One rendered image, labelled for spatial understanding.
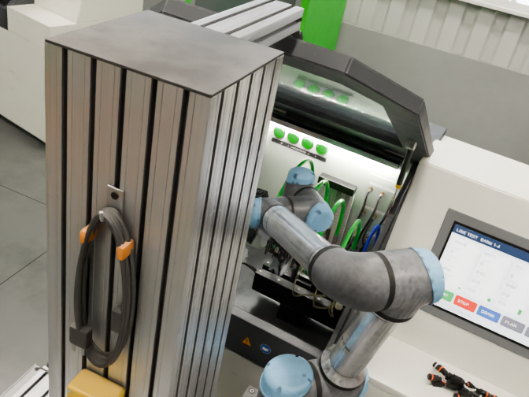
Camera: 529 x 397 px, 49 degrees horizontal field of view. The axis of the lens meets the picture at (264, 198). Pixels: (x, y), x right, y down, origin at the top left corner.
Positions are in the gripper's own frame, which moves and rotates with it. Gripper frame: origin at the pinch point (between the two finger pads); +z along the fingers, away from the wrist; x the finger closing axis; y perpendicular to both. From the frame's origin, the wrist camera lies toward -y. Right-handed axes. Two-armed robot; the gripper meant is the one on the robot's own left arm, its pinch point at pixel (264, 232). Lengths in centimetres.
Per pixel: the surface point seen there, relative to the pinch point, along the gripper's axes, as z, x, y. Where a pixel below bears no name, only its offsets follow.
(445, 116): 319, -105, -249
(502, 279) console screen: 30, 65, -20
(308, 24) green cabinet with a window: 137, -152, -194
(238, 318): 16.1, -4.1, 26.7
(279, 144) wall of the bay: 16.9, -26.0, -39.0
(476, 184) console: 12, 52, -40
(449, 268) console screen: 28, 50, -17
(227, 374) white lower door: 35, -10, 45
